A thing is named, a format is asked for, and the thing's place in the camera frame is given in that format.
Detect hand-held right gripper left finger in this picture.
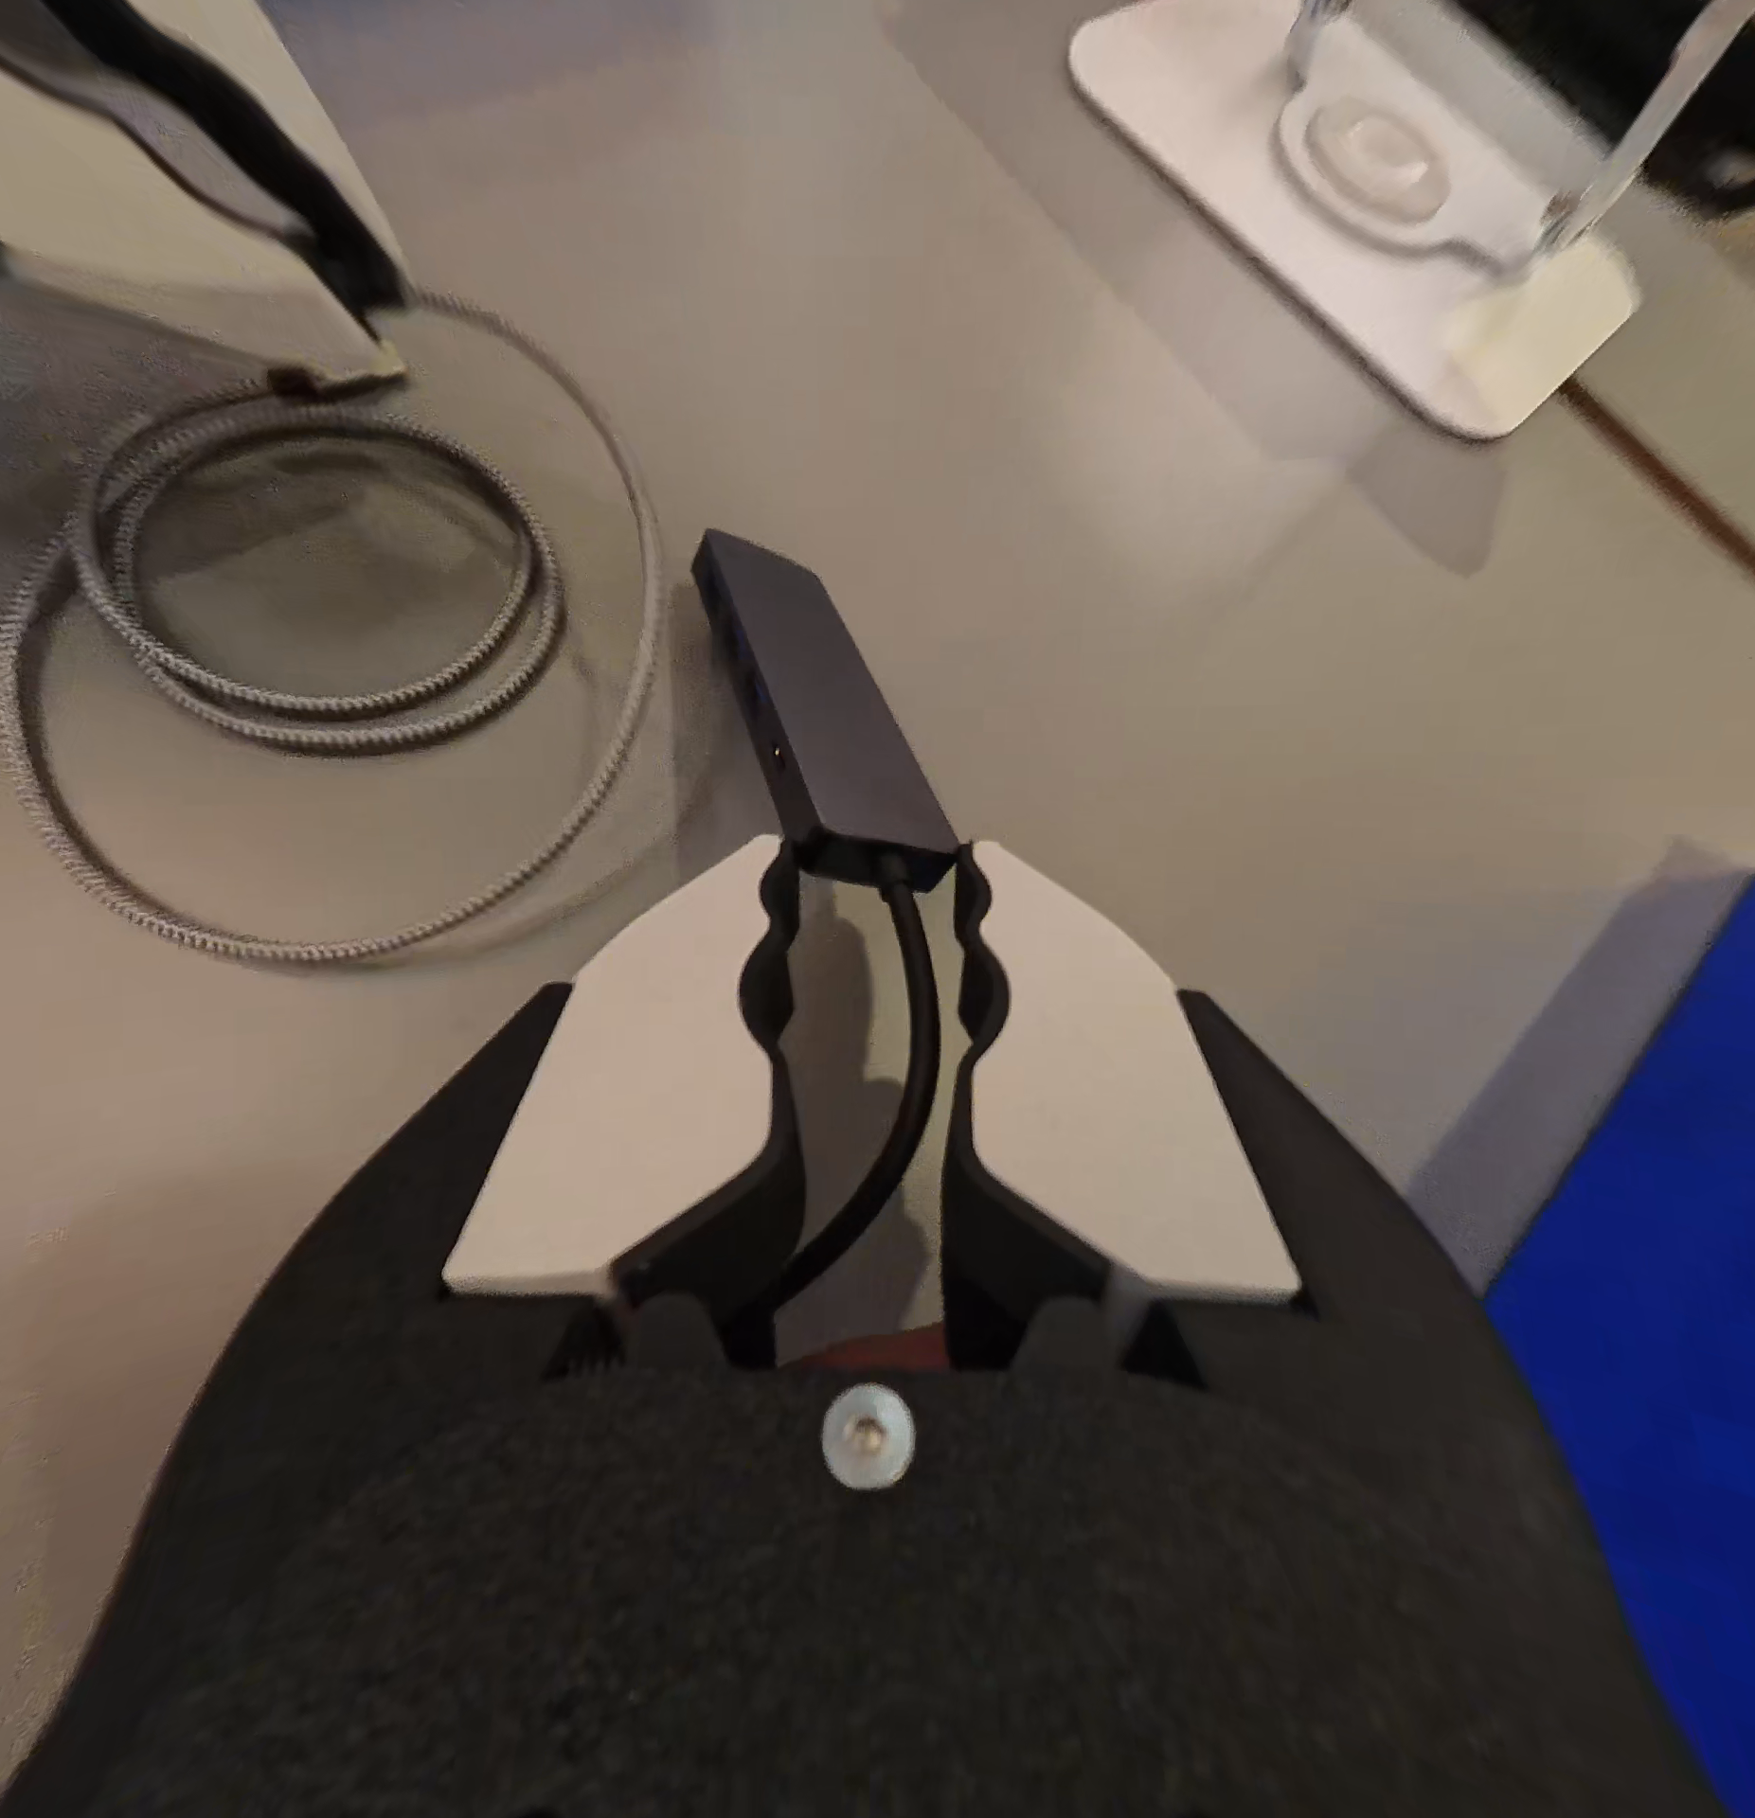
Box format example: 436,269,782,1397
436,833,805,1367

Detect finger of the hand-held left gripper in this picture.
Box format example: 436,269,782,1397
0,13,404,392
110,0,407,311

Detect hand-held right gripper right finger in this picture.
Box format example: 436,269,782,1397
942,840,1308,1371

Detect dark grey usb hub black cable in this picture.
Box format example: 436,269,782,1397
691,529,959,1357

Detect braided grey usb cable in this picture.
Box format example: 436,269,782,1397
0,288,665,972

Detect blue plastic bin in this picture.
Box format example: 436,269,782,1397
1483,858,1755,1818

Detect wooden book stand white base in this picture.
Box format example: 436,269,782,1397
1069,0,1755,441

